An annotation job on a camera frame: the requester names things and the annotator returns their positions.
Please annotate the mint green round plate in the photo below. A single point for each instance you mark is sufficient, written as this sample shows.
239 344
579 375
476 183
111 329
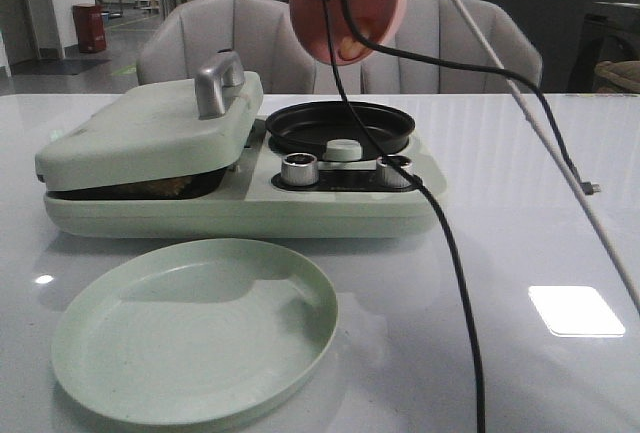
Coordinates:
207 333

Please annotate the right silver control knob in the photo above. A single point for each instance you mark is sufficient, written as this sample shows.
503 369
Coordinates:
391 171

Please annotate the red bin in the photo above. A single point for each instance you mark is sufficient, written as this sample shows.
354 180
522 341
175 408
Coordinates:
89 28

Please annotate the left silver control knob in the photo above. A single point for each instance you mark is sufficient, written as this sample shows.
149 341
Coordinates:
299 169

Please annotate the grey upholstered chair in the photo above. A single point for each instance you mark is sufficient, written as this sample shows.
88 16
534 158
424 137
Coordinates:
435 28
259 31

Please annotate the silver control knob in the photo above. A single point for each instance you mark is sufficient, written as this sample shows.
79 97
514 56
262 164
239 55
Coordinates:
391 171
299 169

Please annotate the breakfast maker hinged lid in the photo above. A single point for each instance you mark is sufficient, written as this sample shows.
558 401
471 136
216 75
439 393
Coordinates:
157 131

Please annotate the pink plastic bowl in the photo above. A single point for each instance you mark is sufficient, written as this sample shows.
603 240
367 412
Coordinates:
370 3

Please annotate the black round frying pan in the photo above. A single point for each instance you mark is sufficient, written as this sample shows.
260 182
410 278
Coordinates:
308 127

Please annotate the mint green breakfast maker base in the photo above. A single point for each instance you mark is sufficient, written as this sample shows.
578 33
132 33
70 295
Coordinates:
248 204

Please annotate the left grey upholstered chair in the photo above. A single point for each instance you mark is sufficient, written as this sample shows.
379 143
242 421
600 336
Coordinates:
259 31

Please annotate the dark washing machine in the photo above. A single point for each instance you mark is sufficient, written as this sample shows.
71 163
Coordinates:
610 32

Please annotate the bread slice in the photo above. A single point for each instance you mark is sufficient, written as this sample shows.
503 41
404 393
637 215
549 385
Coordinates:
160 188

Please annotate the mint green pan handle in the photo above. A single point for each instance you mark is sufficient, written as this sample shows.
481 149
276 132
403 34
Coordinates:
343 150

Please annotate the right grey upholstered chair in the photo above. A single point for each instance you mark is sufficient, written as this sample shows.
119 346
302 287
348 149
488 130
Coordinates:
435 28

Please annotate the cooked shrimp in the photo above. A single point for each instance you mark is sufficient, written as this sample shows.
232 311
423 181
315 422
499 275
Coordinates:
351 50

